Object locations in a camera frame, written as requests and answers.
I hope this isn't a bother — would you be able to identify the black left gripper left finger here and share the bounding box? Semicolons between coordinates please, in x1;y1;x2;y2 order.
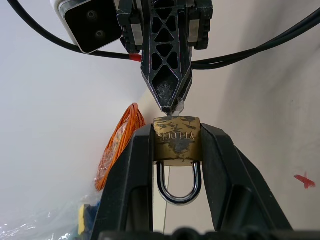
90;123;154;240

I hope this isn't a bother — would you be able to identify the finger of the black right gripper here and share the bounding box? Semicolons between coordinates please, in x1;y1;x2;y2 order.
139;6;182;113
174;10;194;106

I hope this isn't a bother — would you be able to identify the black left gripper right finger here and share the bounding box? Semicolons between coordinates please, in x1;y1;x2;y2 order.
199;123;294;233

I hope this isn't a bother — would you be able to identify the small silver key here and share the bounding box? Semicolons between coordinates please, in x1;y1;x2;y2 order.
171;97;186;118

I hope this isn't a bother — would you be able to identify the brass padlock with steel shackle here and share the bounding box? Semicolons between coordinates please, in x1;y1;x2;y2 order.
152;115;203;206

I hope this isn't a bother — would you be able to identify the blue and yellow packaged item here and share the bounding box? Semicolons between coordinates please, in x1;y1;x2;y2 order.
76;203;101;236

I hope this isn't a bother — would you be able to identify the red cross mark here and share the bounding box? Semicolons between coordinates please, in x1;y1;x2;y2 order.
293;171;317;189

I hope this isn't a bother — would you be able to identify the clear plastic bag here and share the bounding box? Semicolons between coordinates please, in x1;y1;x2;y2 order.
0;192;101;240

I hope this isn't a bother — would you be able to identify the orange cable coil in bag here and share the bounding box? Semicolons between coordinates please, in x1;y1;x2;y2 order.
94;101;146;193

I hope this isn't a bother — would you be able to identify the black cable with red tape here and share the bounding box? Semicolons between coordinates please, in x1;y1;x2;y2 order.
6;0;142;63

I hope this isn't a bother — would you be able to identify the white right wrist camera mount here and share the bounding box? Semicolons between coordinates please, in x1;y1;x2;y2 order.
49;0;124;55

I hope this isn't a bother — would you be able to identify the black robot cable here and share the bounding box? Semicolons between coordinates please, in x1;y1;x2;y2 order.
191;7;320;66
191;18;320;71

